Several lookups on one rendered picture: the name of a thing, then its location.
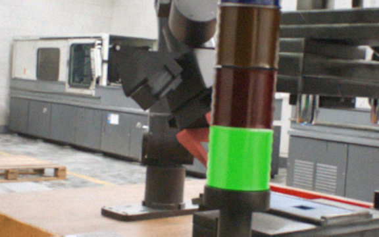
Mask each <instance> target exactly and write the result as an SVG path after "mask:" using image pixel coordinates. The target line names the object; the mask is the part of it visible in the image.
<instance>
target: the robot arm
mask: <svg viewBox="0 0 379 237"><path fill-rule="evenodd" d="M217 4H218V0H154V8H155V13H156V17H157V50H156V51H151V50H141V49H138V50H137V51H136V52H135V53H133V54H132V55H130V57H129V58H128V59H126V60H125V61H124V62H123V63H122V64H121V65H120V66H118V67H117V71H118V76H119V77H120V81H121V84H122V89H123V91H124V95H125V96H126V97H131V98H132V100H135V101H136V103H137V104H138V105H139V106H140V107H141V108H142V110H143V111H144V112H145V111H146V110H148V114H147V126H143V128H142V136H141V153H140V162H141V163H143V164H144V165H146V170H145V191H144V198H143V199H142V200H141V203H131V204H124V205H109V206H102V207H101V215H105V216H108V217H111V218H114V219H118V220H121V221H141V220H147V219H160V218H167V217H178V216H185V215H192V214H193V213H198V207H199V205H192V204H191V199H184V185H185V174H186V167H185V166H183V165H190V166H193V158H194V157H196V158H197V159H198V160H199V161H201V162H202V164H203V166H204V167H205V168H206V169H207V161H208V157H207V152H206V151H205V150H204V147H203V146H202V145H201V143H200V142H209V141H210V139H209V134H210V131H211V130H210V126H214V125H211V124H210V122H211V111H212V109H211V103H212V93H213V87H212V85H213V82H214V81H213V74H214V68H213V67H221V66H219V65H214V62H215V56H214V54H215V51H216V50H215V43H216V40H215V37H214V35H215V34H216V24H217V19H216V17H217V14H218V11H217V7H219V6H218V5H217ZM145 153H146V154H145Z"/></svg>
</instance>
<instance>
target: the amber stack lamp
mask: <svg viewBox="0 0 379 237"><path fill-rule="evenodd" d="M217 11H218V14H217V17H216V19H217V24H216V36H215V38H216V43H215V50H216V51H215V54H214V56H215V62H214V65H219V66H236V67H247V68H278V65H277V64H278V60H279V59H278V52H279V43H280V36H279V35H280V31H281V30H280V23H281V17H280V16H281V14H282V11H280V9H274V8H269V7H257V6H245V5H226V6H219V7H217Z"/></svg>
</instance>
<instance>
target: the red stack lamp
mask: <svg viewBox="0 0 379 237"><path fill-rule="evenodd" d="M213 68H214V74H213V81H214V82H213V85H212V87H213V93H212V103H211V109H212V111H211V122H210V124H211V125H215V126H225V127H233V128H253V129H273V128H274V125H273V123H274V112H275V106H274V104H275V101H276V97H275V95H276V83H277V77H276V76H277V73H278V72H276V71H275V70H259V69H249V68H225V67H213Z"/></svg>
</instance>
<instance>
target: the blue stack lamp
mask: <svg viewBox="0 0 379 237"><path fill-rule="evenodd" d="M217 5H218V6H226V5H245V6H257V7H269V8H274V9H282V0H218V4H217Z"/></svg>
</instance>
